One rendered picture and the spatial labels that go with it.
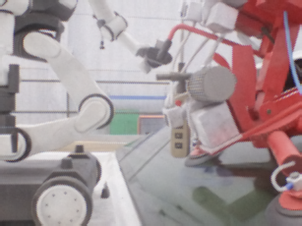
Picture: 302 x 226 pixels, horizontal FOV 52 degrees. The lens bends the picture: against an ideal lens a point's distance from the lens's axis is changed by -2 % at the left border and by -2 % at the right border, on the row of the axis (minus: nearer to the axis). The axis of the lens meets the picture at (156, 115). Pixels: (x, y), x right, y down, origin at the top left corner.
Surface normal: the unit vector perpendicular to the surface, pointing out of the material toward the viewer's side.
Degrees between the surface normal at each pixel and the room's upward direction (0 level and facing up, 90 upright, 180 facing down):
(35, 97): 90
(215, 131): 90
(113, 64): 90
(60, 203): 90
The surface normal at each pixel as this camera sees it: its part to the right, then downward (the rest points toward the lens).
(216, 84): 0.19, 0.05
